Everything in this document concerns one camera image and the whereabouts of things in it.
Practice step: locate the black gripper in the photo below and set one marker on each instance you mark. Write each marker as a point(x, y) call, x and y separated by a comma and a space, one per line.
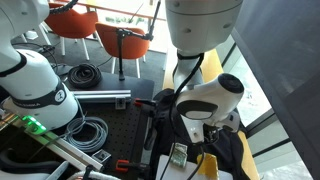
point(211, 134)

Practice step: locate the black zip jacket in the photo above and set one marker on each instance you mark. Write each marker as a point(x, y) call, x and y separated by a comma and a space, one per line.
point(163, 133)

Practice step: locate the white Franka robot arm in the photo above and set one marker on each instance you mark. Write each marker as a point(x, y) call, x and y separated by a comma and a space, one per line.
point(203, 23)

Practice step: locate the yellow wrapped package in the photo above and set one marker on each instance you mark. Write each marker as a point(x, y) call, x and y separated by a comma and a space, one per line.
point(210, 166)

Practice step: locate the folded dollar bill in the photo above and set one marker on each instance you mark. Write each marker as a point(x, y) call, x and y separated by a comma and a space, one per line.
point(180, 156)

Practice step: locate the white flat board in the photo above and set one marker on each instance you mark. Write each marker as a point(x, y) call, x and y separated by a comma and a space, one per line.
point(183, 173)

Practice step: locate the black clamp orange tip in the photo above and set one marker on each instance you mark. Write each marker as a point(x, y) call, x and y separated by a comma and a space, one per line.
point(143, 102)
point(122, 165)

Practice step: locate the black perforated breadboard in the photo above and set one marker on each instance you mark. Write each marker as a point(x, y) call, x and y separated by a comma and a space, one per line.
point(123, 133)

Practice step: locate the orange chair white legs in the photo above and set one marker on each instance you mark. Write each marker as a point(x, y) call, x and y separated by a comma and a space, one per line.
point(133, 45)
point(71, 20)

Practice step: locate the black tripod stand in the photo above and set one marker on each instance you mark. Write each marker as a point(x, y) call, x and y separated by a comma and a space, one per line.
point(120, 53)

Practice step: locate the light wooden table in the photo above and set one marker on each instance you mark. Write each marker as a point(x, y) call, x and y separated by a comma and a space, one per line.
point(130, 6)

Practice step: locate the silver rail bracket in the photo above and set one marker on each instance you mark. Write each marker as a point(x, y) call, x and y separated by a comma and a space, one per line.
point(120, 104)

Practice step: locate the short aluminium rail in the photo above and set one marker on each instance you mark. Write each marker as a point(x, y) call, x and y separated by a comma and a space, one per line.
point(100, 96)

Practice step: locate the long aluminium rail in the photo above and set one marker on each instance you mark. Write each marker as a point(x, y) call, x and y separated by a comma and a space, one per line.
point(66, 150)

